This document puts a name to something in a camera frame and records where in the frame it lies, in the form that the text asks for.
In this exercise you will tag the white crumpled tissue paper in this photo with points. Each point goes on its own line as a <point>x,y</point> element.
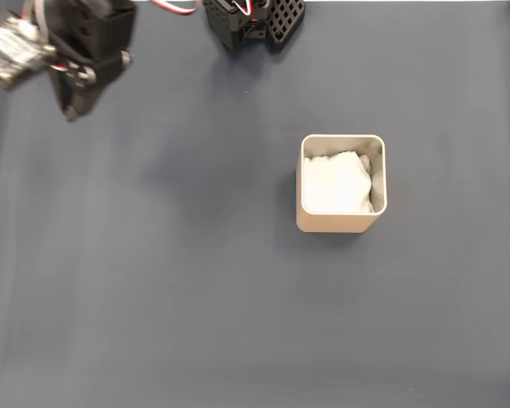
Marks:
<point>336,183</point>

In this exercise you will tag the beige square box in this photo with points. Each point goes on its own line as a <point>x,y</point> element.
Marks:
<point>336,223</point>

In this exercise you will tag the dark blue mat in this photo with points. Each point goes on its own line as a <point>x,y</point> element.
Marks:
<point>153,255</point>

